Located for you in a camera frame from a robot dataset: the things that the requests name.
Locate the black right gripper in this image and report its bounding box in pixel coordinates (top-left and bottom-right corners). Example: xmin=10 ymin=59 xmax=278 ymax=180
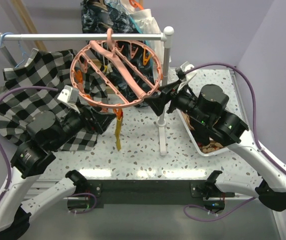
xmin=144 ymin=77 xmax=210 ymax=125

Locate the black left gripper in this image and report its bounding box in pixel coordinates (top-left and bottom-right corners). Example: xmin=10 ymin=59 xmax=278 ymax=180
xmin=50 ymin=100 xmax=117 ymax=150

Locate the pink round clip hanger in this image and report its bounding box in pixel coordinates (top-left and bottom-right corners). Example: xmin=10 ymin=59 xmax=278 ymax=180
xmin=70 ymin=28 xmax=162 ymax=110

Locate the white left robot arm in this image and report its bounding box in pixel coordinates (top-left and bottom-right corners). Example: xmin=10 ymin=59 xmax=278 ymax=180
xmin=0 ymin=107 xmax=116 ymax=240

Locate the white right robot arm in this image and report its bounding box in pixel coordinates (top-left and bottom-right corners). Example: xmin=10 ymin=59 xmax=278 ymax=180
xmin=144 ymin=80 xmax=286 ymax=212

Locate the orange plastic hanger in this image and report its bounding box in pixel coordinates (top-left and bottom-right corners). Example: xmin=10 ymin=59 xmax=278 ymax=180
xmin=129 ymin=0 xmax=144 ymax=10

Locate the dark blue patterned garment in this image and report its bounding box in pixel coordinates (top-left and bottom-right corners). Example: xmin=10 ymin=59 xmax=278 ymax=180
xmin=81 ymin=0 xmax=155 ymax=102

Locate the white clothes rack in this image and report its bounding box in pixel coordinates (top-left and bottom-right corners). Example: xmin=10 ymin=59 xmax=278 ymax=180
xmin=0 ymin=26 xmax=175 ymax=157

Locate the black white checkered shirt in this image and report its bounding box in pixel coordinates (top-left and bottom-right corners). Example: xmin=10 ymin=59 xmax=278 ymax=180
xmin=0 ymin=49 xmax=108 ymax=151

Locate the white plastic basket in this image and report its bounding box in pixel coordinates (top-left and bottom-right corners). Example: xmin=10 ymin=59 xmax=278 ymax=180
xmin=176 ymin=110 xmax=229 ymax=157

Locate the white garment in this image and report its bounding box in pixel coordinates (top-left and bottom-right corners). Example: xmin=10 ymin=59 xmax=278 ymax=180
xmin=120 ymin=0 xmax=165 ymax=73

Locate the teal garment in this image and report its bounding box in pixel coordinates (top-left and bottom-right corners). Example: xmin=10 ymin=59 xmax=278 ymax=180
xmin=105 ymin=0 xmax=151 ymax=34

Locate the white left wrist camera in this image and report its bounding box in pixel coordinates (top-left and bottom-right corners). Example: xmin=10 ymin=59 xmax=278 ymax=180
xmin=57 ymin=85 xmax=80 ymax=113

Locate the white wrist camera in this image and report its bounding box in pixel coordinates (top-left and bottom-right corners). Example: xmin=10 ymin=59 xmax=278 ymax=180
xmin=57 ymin=85 xmax=80 ymax=113
xmin=175 ymin=61 xmax=197 ymax=92

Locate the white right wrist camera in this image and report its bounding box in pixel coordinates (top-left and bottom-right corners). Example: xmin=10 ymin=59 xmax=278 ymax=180
xmin=175 ymin=61 xmax=197 ymax=92

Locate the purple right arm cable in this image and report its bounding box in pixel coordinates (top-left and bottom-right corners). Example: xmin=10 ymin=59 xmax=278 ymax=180
xmin=182 ymin=62 xmax=286 ymax=186

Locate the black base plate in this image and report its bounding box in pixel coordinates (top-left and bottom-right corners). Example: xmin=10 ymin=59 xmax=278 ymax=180
xmin=68 ymin=180 xmax=235 ymax=209

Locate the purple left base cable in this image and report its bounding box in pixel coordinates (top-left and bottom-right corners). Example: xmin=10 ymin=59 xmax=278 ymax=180
xmin=69 ymin=192 xmax=99 ymax=215

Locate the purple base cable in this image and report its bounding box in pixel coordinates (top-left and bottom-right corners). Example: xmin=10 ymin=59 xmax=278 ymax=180
xmin=184 ymin=196 xmax=257 ymax=223
xmin=69 ymin=192 xmax=99 ymax=215

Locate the light blue wire hanger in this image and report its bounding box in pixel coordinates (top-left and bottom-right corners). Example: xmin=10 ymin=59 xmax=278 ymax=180
xmin=0 ymin=32 xmax=30 ymax=69

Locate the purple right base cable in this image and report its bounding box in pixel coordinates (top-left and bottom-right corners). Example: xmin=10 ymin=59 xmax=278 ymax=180
xmin=184 ymin=196 xmax=257 ymax=223

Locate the wooden frame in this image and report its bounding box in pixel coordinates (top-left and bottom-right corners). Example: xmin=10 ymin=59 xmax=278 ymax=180
xmin=12 ymin=0 xmax=47 ymax=52

